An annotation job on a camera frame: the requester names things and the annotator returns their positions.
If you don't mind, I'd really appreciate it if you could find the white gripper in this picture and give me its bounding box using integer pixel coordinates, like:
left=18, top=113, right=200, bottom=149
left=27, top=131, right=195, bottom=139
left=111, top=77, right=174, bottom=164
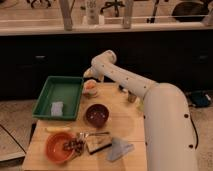
left=83, top=67, right=104, bottom=82

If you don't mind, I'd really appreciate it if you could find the red apple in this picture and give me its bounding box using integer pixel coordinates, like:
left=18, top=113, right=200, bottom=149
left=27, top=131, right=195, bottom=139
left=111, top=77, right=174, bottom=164
left=85, top=82, right=96, bottom=89

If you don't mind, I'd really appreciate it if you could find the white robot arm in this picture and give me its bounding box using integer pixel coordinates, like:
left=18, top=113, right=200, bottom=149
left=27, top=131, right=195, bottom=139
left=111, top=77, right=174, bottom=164
left=83, top=50, right=199, bottom=171

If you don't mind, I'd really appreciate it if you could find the white paper cup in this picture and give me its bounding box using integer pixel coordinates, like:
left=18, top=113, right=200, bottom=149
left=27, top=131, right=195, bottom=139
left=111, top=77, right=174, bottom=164
left=83, top=79, right=98, bottom=97

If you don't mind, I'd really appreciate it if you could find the metal cup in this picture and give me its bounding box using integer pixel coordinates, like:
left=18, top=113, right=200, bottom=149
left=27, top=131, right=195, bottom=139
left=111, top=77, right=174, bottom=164
left=127, top=92, right=137, bottom=103

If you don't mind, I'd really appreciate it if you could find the light green cup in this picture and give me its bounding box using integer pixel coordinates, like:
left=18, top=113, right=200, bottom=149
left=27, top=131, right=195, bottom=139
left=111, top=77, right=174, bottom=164
left=137, top=100, right=144, bottom=112

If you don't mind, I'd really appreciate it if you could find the green plastic tray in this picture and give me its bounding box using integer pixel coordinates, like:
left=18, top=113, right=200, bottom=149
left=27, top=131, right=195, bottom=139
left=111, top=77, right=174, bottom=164
left=33, top=76, right=84, bottom=121

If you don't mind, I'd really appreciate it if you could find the dark brown bowl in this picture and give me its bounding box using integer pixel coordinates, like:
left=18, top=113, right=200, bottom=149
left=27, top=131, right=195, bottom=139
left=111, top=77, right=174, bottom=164
left=85, top=104, right=109, bottom=128

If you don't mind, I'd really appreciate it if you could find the white sponge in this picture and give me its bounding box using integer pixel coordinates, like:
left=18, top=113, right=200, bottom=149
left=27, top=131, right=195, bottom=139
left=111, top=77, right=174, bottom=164
left=51, top=102, right=63, bottom=116

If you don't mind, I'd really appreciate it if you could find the metal spoon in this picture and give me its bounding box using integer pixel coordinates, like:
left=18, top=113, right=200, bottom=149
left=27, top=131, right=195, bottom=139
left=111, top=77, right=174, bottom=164
left=76, top=132, right=110, bottom=138

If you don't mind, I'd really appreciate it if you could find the wooden block with black edge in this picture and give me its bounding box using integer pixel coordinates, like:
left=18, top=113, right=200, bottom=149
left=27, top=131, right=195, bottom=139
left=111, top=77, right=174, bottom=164
left=86, top=135, right=112, bottom=155

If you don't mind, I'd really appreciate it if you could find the yellow banana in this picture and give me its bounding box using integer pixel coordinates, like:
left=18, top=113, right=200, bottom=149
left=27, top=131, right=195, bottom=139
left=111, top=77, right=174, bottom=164
left=45, top=127, right=71, bottom=133

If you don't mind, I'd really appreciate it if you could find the bunch of dark grapes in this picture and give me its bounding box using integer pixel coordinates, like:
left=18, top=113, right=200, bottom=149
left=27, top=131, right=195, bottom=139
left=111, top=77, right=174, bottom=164
left=63, top=139, right=84, bottom=155

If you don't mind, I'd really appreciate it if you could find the blue-grey cloth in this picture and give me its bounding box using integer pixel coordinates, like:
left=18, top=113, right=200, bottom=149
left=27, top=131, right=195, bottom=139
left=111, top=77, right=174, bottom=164
left=106, top=137, right=134, bottom=162

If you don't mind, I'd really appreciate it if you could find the orange bowl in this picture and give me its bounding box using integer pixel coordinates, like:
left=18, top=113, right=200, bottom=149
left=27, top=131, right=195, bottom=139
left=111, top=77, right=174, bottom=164
left=45, top=132, right=74, bottom=164

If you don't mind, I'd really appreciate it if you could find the blue object on floor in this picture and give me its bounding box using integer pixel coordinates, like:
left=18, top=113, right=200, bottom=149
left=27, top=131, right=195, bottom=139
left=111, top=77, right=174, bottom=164
left=190, top=92, right=211, bottom=107

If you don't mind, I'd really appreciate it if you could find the black cable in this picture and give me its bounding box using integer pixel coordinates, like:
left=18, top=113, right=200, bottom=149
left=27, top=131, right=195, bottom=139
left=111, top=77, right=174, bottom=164
left=189, top=109, right=200, bottom=152

